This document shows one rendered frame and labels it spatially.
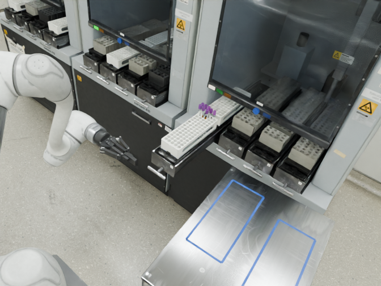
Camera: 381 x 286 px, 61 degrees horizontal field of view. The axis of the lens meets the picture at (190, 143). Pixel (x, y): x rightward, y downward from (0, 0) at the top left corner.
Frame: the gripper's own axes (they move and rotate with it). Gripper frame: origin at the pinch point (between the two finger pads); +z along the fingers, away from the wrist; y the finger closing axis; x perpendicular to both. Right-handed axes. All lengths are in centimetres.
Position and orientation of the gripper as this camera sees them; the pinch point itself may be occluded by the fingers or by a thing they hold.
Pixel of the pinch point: (130, 158)
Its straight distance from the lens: 147.5
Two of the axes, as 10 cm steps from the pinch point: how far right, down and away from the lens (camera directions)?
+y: 6.2, -4.8, 6.3
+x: -1.2, 7.3, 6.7
